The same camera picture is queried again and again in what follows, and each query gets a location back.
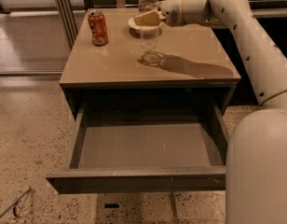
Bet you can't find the metal rod on floor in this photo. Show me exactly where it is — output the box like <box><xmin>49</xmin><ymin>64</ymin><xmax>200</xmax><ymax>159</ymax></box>
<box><xmin>0</xmin><ymin>188</ymin><xmax>31</xmax><ymax>219</ymax></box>

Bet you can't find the grey cabinet with glossy top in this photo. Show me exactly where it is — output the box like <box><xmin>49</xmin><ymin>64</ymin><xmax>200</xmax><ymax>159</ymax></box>
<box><xmin>59</xmin><ymin>7</ymin><xmax>242</xmax><ymax>120</ymax></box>

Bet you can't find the open grey top drawer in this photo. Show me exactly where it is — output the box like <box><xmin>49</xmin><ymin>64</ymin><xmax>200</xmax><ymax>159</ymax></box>
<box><xmin>47</xmin><ymin>105</ymin><xmax>228</xmax><ymax>194</ymax></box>

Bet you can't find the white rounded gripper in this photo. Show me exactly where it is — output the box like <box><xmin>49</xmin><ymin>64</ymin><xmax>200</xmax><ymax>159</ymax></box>
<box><xmin>133</xmin><ymin>0</ymin><xmax>211</xmax><ymax>27</ymax></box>

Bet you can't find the orange soda can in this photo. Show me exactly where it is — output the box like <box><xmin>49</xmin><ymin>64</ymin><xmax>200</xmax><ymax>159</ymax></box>
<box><xmin>88</xmin><ymin>9</ymin><xmax>108</xmax><ymax>47</ymax></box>

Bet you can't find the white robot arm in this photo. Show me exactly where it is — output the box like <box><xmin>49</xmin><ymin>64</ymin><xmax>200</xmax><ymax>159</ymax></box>
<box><xmin>134</xmin><ymin>0</ymin><xmax>287</xmax><ymax>224</ymax></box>

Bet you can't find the clear plastic water bottle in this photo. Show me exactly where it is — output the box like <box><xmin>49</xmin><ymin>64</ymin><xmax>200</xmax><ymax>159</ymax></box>
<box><xmin>138</xmin><ymin>0</ymin><xmax>160</xmax><ymax>50</ymax></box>

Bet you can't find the metal window frame post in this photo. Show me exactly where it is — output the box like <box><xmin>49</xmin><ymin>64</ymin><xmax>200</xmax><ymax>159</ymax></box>
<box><xmin>55</xmin><ymin>0</ymin><xmax>77</xmax><ymax>49</ymax></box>

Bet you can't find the small white bowl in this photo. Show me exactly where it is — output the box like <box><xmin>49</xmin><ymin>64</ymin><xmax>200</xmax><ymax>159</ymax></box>
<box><xmin>128</xmin><ymin>17</ymin><xmax>162</xmax><ymax>35</ymax></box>

